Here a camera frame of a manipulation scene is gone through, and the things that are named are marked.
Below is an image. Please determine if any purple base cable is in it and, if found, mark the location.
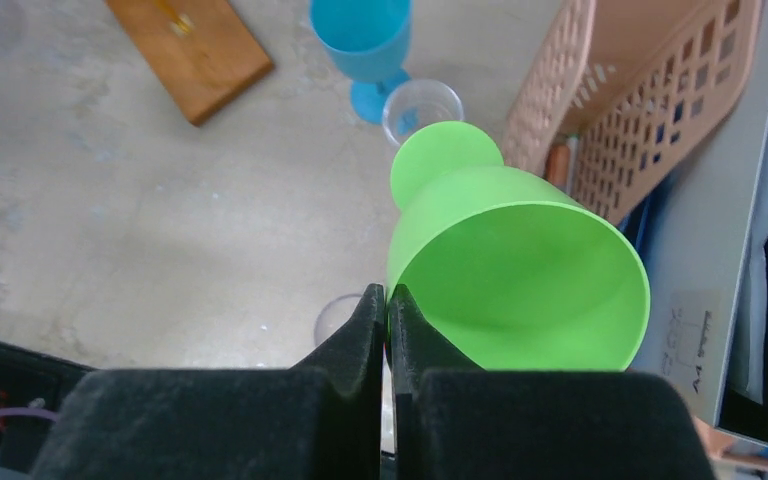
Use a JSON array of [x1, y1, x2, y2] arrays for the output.
[[0, 406, 61, 429]]

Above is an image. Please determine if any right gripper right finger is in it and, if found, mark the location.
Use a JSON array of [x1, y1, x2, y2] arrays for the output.
[[387, 285, 715, 479]]

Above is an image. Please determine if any orange plastic file organizer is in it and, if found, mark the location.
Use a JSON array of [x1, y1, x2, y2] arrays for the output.
[[499, 0, 768, 478]]

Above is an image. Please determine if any blue plastic goblet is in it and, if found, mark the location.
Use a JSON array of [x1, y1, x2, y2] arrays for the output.
[[309, 0, 413, 125]]

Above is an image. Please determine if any gold wire wine glass rack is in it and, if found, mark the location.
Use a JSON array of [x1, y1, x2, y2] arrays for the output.
[[106, 0, 275, 126]]

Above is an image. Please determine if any clear wine glass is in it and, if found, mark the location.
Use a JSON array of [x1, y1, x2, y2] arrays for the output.
[[313, 293, 362, 347], [382, 79, 465, 148]]

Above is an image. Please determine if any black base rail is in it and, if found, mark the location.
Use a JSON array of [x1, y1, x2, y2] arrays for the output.
[[0, 342, 93, 479]]

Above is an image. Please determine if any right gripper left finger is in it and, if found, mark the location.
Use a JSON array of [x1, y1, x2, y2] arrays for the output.
[[32, 284, 386, 479]]

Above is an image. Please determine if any green plastic goblet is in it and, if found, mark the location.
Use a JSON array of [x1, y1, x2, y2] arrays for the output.
[[386, 121, 651, 371]]

